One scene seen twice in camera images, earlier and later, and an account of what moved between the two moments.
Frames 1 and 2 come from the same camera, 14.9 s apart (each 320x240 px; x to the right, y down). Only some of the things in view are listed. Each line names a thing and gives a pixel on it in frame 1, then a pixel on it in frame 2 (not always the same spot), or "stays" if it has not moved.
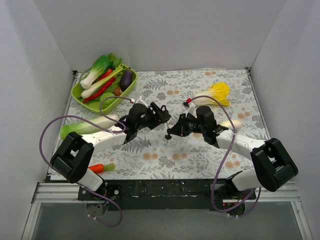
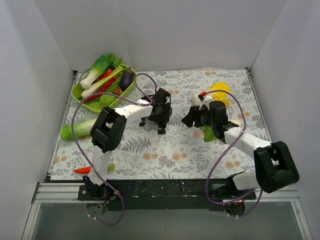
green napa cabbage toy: [84, 126] stays
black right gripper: [183, 125] -> [195, 119]
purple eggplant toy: [126, 79] stays
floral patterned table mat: [150, 155] stays
